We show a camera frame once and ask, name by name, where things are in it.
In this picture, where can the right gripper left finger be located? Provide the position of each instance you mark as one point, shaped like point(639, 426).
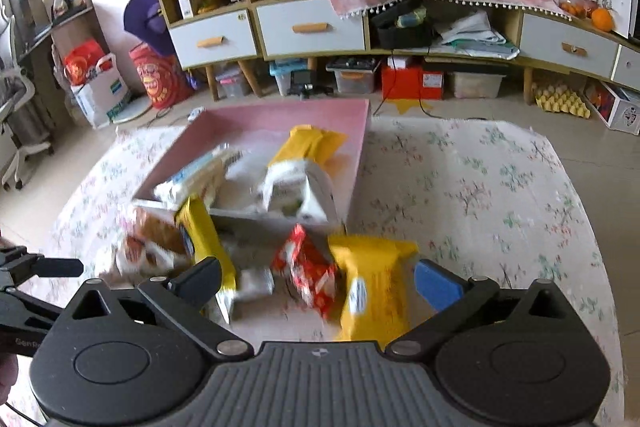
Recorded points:
point(177, 304)

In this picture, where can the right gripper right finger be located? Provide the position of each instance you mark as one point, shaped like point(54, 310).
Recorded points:
point(458, 304)

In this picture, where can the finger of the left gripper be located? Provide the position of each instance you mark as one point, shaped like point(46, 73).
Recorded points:
point(57, 267)

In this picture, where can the brown nougat packet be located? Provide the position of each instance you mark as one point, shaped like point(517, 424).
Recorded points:
point(150, 228)

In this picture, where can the yellow chip packet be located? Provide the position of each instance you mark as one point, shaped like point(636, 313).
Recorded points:
point(201, 241)

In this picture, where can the white nut kernel packet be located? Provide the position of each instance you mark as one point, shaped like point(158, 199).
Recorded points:
point(144, 259)

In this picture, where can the yellow Members Mark packet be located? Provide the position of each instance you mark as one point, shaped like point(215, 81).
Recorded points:
point(376, 306)

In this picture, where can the cream white wafer packet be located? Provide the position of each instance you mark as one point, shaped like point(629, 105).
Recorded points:
point(203, 177)

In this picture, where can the red snack packet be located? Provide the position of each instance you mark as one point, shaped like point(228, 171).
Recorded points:
point(313, 276)

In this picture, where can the white green snack packet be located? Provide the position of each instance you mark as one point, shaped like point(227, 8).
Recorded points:
point(299, 189)

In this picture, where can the plain yellow snack packet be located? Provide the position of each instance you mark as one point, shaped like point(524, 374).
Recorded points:
point(309, 143)

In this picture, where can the silver foil packet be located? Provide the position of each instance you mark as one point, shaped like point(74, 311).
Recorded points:
point(253, 284)

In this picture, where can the floral white tablecloth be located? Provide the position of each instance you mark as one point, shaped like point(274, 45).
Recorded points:
point(478, 197)

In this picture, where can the white office chair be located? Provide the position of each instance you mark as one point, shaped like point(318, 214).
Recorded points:
point(23, 131)

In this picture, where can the pink cardboard box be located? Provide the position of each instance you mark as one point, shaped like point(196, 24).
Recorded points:
point(258, 131)

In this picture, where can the white shopping bag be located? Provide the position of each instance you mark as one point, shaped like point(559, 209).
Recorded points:
point(96, 84)

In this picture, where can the red storage box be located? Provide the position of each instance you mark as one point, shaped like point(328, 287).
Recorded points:
point(412, 83)

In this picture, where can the red monkey face bag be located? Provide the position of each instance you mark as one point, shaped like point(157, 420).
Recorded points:
point(162, 77)

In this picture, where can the yellow egg tray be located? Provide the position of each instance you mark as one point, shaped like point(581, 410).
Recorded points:
point(559, 98)

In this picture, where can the black basket on shelf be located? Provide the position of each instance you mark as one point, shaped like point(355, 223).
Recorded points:
point(405, 25)

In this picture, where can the purple plush toy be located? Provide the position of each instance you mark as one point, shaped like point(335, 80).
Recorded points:
point(144, 19)

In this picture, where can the wooden white drawer cabinet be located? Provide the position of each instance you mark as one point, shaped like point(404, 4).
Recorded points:
point(272, 29)

